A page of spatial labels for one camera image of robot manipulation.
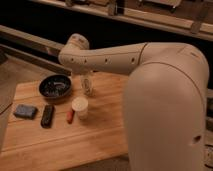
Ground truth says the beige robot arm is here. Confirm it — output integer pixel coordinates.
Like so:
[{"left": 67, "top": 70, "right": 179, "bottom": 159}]
[{"left": 59, "top": 34, "right": 209, "bottom": 171}]

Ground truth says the dark ceramic bowl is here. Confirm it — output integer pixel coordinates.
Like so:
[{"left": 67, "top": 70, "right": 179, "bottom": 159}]
[{"left": 39, "top": 74, "right": 72, "bottom": 99}]

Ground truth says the red marker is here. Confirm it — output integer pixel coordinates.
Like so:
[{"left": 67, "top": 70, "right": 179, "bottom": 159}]
[{"left": 66, "top": 109, "right": 74, "bottom": 124}]

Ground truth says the black remote control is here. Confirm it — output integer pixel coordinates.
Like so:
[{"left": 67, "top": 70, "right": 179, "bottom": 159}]
[{"left": 41, "top": 105, "right": 54, "bottom": 128}]

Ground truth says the wooden cutting board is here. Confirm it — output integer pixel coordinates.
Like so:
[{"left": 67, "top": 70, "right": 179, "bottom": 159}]
[{"left": 0, "top": 72, "right": 127, "bottom": 171}]

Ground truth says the blue sponge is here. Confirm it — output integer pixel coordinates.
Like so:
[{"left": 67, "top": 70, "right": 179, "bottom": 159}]
[{"left": 13, "top": 104, "right": 37, "bottom": 119}]

